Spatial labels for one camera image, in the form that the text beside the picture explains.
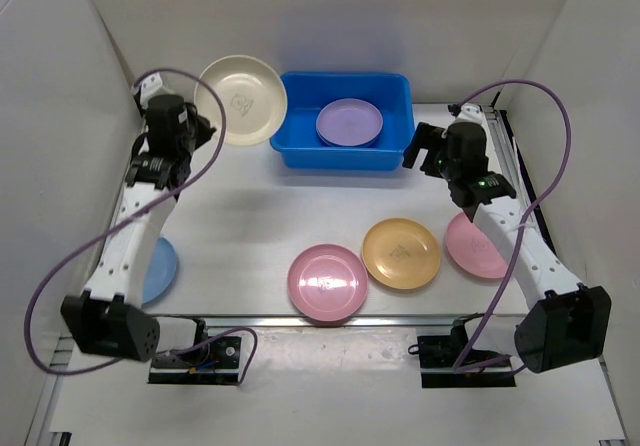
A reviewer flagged cream plate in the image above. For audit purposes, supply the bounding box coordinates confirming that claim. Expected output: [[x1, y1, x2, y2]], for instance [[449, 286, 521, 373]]
[[200, 55, 288, 146]]

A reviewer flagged purple plate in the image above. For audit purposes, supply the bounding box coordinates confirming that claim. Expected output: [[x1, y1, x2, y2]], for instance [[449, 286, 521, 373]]
[[316, 98, 383, 147]]

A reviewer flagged pink plate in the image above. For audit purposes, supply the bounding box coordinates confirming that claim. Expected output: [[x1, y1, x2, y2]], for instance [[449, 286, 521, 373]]
[[444, 212, 507, 280], [287, 244, 368, 323]]

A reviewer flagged yellow plate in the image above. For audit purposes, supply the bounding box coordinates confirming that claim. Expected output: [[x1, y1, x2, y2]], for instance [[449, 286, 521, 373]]
[[361, 218, 442, 291]]

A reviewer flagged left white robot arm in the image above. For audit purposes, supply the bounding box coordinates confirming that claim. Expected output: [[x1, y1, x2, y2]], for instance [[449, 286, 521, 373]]
[[61, 94, 215, 361]]

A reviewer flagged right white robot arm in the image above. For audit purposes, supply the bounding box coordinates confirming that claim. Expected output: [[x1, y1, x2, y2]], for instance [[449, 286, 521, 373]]
[[403, 121, 611, 373]]

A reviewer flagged blue plastic bin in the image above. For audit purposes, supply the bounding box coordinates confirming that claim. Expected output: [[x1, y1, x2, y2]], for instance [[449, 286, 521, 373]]
[[270, 71, 415, 172]]

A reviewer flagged blue plate front left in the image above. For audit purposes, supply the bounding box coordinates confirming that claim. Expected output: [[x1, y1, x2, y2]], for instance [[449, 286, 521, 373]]
[[142, 237, 178, 306]]

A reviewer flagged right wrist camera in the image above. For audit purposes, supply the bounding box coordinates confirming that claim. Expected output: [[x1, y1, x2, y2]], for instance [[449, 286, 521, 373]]
[[448, 103, 484, 125]]

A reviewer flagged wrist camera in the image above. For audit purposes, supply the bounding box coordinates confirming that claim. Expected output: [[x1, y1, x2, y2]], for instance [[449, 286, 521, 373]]
[[132, 73, 167, 106], [448, 103, 484, 125]]

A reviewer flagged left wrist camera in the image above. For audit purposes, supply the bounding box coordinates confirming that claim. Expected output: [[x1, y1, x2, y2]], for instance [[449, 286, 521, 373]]
[[132, 73, 167, 106]]

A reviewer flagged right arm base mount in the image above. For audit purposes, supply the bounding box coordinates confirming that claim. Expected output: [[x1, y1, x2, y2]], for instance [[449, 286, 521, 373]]
[[407, 320, 516, 389]]

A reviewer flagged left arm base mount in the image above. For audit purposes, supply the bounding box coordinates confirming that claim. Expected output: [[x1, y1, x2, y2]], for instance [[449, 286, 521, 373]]
[[147, 316, 244, 386]]

